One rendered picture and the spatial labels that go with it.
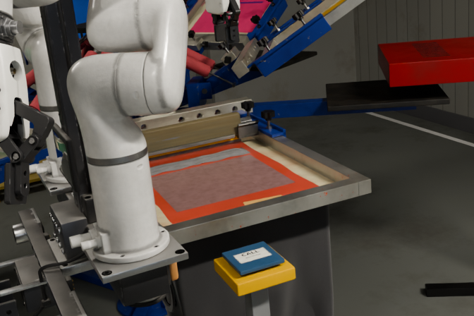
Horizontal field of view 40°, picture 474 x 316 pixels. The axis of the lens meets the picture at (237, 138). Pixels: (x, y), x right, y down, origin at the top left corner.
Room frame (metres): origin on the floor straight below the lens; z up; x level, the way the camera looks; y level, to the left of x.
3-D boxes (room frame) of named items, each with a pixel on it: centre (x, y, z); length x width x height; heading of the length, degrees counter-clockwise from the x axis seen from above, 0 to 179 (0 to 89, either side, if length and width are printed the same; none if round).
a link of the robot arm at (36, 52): (1.39, 0.37, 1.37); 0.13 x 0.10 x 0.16; 24
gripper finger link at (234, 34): (1.50, -0.02, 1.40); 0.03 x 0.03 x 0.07; 24
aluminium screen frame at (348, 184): (1.80, 0.09, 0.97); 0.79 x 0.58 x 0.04; 22
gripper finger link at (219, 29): (1.58, 0.02, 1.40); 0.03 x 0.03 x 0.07; 24
